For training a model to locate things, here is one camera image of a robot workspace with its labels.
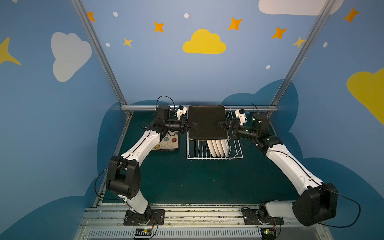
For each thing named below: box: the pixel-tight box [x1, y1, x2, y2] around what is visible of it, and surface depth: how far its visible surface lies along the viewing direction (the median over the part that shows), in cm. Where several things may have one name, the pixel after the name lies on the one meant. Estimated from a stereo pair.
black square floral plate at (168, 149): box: [150, 148, 179, 151], surface depth 100 cm
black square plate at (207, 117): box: [188, 105, 228, 140], surface depth 80 cm
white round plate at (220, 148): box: [215, 140, 226, 157], surface depth 88 cm
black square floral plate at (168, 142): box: [153, 131, 179, 150], surface depth 103 cm
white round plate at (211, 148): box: [206, 140, 217, 157], surface depth 87 cm
